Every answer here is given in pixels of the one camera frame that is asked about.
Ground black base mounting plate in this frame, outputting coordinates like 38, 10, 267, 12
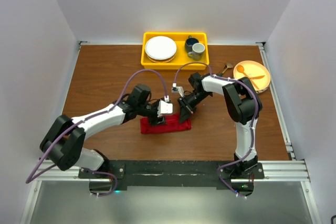
88, 161, 255, 196

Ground orange wooden knife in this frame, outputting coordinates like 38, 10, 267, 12
249, 75, 265, 80

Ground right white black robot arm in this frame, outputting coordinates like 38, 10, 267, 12
172, 72, 263, 178

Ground orange wooden plate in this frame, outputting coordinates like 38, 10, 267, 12
233, 60, 271, 93

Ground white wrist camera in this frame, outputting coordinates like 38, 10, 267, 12
171, 83, 184, 97
157, 100, 173, 118

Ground aluminium frame rail right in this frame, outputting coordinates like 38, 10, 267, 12
256, 42, 296, 161

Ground wooden plate under white plate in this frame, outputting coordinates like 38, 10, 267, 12
147, 55, 175, 63

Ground orange wooden spoon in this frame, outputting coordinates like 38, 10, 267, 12
237, 65, 249, 77

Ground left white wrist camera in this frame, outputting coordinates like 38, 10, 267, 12
157, 100, 173, 118

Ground aluminium frame rail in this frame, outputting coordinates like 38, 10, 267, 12
37, 160, 310, 182
256, 42, 296, 161

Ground aluminium frame rail front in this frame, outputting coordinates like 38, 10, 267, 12
37, 160, 310, 182

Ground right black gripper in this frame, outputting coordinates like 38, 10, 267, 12
177, 91, 211, 123

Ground red cloth napkin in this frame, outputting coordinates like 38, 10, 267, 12
140, 113, 192, 134

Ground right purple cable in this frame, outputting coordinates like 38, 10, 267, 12
173, 61, 257, 198

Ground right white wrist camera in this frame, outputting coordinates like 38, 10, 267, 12
171, 83, 184, 97

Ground purple cable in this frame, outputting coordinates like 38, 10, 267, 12
173, 61, 257, 198
25, 69, 170, 197

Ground brass spoon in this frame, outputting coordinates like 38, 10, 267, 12
217, 63, 234, 76

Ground grey white mug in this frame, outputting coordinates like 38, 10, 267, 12
187, 42, 205, 61

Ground dark blue mug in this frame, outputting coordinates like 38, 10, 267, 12
184, 35, 199, 53

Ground yellow plastic bin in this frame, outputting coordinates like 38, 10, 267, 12
140, 31, 209, 70

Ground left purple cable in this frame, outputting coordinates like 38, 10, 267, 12
25, 69, 170, 197

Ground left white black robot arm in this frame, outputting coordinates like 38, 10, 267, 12
40, 84, 173, 178

